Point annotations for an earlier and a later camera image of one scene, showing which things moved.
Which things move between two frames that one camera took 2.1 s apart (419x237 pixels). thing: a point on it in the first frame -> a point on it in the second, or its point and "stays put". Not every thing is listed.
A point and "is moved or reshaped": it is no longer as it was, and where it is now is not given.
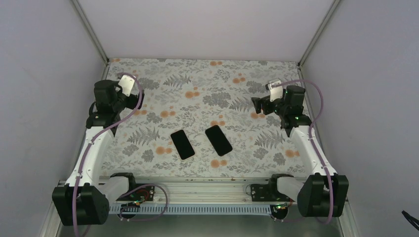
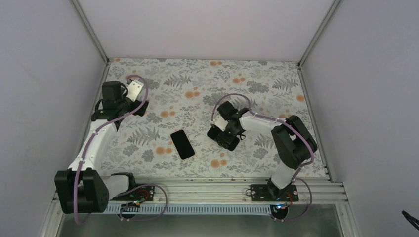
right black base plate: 267,192 stays put
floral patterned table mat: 192,95 stays put
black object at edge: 411,219 stays put
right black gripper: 258,104 -> 228,139
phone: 219,140 is moved or reshaped
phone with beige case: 183,144 stays put
